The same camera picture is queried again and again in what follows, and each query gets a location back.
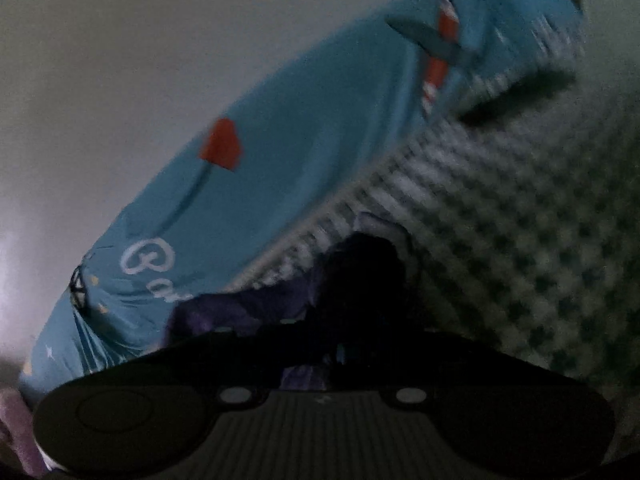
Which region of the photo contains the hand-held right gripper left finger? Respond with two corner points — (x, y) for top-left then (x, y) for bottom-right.
(150, 321), (313, 406)

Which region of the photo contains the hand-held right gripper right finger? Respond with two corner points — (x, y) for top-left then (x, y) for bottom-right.
(330, 329), (551, 406)

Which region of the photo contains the purple floral garment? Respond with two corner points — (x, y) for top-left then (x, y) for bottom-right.
(162, 232), (416, 393)

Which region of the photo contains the black and white cushion tie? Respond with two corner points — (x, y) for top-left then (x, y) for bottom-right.
(67, 262), (93, 311)

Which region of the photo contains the teal star print bumper cushion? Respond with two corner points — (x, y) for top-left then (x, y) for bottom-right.
(17, 305), (166, 406)

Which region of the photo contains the houndstooth bed mat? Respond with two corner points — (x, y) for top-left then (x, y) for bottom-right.
(220, 67), (640, 411)

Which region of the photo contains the teal script print bumper cushion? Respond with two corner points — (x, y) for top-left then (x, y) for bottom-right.
(65, 0), (586, 341)

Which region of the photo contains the pink moon plush pillow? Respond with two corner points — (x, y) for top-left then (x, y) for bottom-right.
(0, 387), (51, 476)

